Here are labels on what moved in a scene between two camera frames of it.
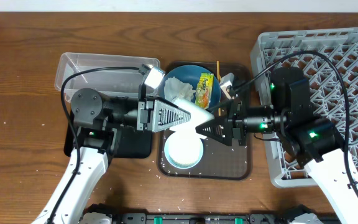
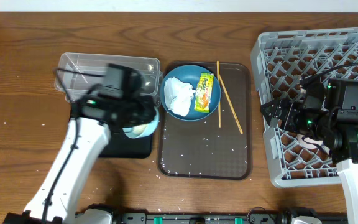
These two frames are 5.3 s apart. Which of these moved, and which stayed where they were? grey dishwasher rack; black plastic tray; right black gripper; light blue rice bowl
Moved: light blue rice bowl; right black gripper
Stayed: black plastic tray; grey dishwasher rack
